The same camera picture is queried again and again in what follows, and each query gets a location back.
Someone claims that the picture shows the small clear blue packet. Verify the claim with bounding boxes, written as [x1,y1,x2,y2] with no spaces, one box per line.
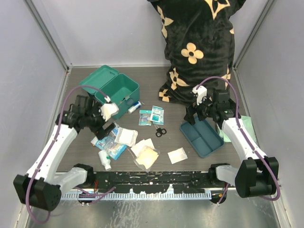
[109,122,120,138]

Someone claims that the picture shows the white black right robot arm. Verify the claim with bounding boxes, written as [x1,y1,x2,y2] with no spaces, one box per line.
[184,85,280,200]

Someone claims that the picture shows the aluminium slotted rail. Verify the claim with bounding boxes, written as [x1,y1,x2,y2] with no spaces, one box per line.
[61,187,212,201]

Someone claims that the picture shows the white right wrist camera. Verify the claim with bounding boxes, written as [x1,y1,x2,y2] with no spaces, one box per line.
[192,85,207,105]

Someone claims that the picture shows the clear bag blue bandages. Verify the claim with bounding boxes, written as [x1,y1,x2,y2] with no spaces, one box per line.
[139,110,152,126]

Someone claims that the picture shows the clear bag beige pad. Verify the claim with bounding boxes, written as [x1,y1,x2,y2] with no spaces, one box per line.
[134,146,160,172]

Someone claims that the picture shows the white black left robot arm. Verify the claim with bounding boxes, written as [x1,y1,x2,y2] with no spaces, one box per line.
[13,95,119,212]

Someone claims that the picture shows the white gauze pad stack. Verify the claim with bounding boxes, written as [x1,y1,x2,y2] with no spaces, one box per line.
[131,138,154,157]

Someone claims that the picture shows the white blue bandage roll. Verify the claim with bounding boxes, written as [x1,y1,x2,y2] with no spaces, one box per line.
[128,101,142,114]

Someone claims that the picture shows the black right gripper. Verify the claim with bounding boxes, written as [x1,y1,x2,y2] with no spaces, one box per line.
[184,93,217,125]

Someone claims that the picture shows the teal medicine kit box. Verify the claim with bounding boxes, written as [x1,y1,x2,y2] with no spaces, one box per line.
[80,65,140,119]

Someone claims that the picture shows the light green cloth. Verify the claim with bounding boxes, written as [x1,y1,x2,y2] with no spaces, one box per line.
[216,115,257,143]

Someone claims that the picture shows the white plastic bottle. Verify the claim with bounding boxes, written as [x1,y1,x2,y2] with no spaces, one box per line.
[98,150,112,171]

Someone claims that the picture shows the small white gauze packet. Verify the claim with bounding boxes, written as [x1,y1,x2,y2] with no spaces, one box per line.
[168,148,188,164]

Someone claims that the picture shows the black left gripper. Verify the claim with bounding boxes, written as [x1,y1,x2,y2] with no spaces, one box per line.
[85,103,115,140]

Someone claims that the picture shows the teal white sachet packet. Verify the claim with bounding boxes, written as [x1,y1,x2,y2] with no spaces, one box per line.
[150,105,164,125]

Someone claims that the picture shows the white gauze pack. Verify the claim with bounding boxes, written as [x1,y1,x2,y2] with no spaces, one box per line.
[114,127,138,147]

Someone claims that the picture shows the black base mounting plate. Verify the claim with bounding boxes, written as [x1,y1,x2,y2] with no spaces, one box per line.
[77,171,226,194]

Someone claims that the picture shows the large blue cotton pack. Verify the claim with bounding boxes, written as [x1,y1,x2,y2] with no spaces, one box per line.
[91,135,127,160]

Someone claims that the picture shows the black handled scissors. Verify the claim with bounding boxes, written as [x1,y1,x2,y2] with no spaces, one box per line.
[153,124,167,138]

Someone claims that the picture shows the dark teal divided tray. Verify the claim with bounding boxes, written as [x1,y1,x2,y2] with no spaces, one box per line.
[180,117,224,158]

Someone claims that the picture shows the black floral plush blanket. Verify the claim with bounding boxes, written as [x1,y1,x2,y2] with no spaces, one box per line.
[150,0,245,106]

